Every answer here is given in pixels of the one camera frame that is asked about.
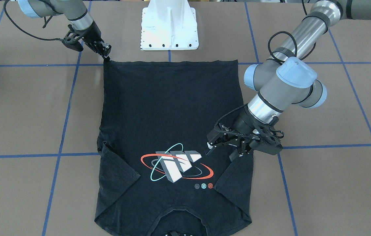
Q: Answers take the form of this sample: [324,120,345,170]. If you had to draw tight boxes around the black printed t-shirt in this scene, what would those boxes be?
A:
[95,60,253,236]

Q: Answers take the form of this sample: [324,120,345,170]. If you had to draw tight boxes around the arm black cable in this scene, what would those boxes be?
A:
[3,0,71,42]
[215,0,317,138]

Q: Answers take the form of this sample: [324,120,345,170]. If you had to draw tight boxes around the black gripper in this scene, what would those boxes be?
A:
[206,107,284,162]
[63,23,112,59]

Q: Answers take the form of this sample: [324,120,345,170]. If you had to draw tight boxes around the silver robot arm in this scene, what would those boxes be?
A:
[206,0,371,160]
[18,0,111,58]

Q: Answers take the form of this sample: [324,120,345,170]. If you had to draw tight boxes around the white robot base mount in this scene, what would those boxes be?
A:
[140,0,199,50]

